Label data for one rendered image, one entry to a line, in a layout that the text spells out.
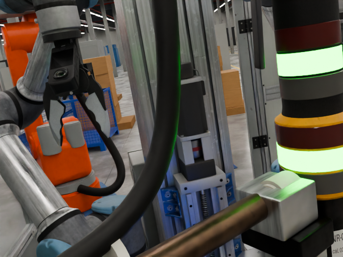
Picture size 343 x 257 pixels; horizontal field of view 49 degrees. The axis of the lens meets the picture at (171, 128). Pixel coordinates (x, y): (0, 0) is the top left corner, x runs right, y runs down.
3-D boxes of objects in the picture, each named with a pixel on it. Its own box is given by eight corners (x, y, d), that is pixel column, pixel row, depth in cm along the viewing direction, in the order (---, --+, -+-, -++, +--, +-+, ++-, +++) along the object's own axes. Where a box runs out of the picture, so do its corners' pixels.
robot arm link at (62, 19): (72, 3, 66) (26, 11, 66) (77, 30, 67) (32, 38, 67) (80, 7, 73) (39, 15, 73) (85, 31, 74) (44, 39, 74)
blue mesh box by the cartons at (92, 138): (57, 157, 668) (44, 103, 647) (78, 139, 790) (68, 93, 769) (105, 151, 659) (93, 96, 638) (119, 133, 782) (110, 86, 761)
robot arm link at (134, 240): (155, 238, 100) (146, 190, 97) (119, 265, 90) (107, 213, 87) (123, 230, 108) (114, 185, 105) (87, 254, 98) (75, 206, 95)
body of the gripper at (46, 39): (99, 90, 78) (86, 30, 75) (92, 95, 70) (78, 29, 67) (62, 96, 78) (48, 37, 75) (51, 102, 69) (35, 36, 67)
